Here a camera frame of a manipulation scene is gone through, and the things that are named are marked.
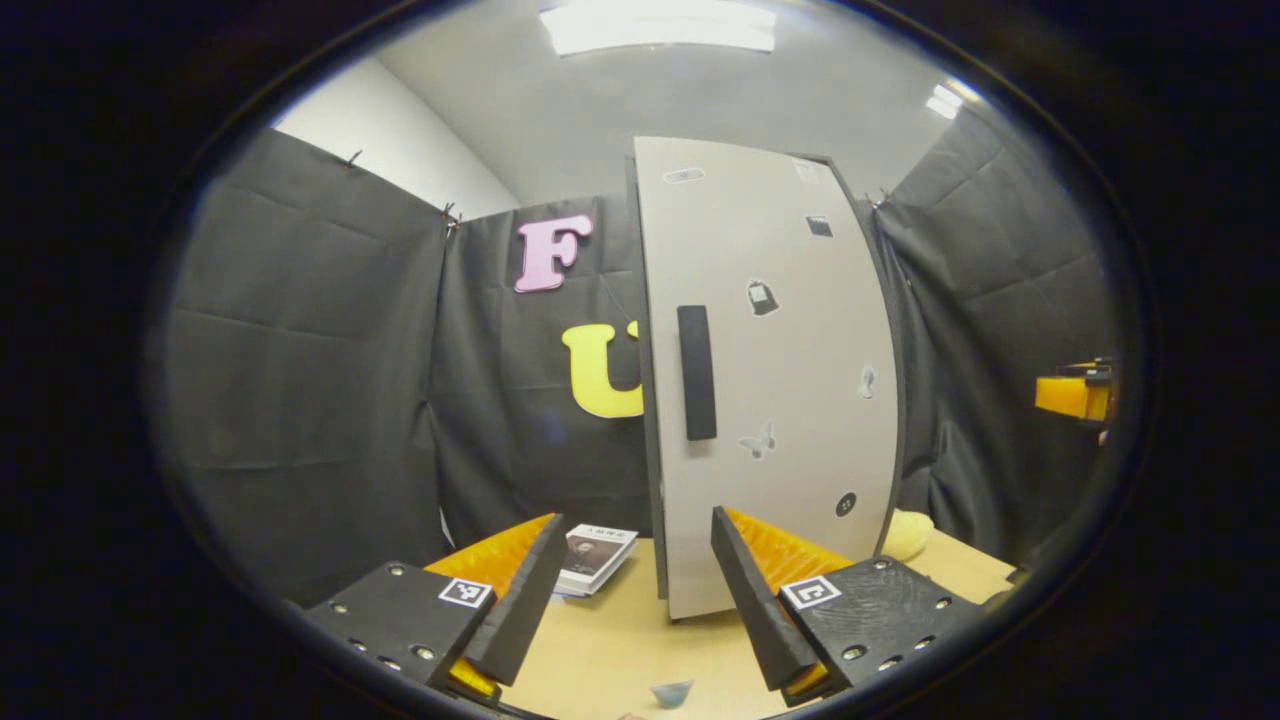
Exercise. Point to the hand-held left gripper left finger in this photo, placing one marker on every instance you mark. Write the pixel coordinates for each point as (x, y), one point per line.
(528, 600)

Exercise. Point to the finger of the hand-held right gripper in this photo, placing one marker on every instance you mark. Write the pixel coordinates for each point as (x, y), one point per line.
(1068, 397)

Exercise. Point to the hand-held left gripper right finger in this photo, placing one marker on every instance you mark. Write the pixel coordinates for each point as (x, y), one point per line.
(755, 610)

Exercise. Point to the white and blue bottle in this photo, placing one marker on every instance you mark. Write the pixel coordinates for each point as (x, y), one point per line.
(672, 692)

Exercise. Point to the dark grey cabinet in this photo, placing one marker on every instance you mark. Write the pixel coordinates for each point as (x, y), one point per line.
(655, 520)

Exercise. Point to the grey cabinet door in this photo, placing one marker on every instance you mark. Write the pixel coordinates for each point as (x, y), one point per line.
(780, 400)

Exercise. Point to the thin blue book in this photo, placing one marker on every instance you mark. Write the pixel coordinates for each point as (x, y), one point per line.
(570, 592)

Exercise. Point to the white portrait book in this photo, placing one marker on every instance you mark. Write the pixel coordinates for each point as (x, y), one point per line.
(598, 550)

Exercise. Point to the yellow plush toy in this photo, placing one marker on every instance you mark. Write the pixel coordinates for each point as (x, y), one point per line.
(910, 535)

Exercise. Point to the small ceiling light panel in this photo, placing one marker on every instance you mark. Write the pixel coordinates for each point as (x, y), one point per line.
(950, 100)

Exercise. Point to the black backdrop cloth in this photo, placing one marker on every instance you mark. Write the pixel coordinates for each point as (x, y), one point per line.
(300, 350)

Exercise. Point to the long ceiling light panel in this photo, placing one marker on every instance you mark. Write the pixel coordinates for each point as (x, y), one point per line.
(660, 25)

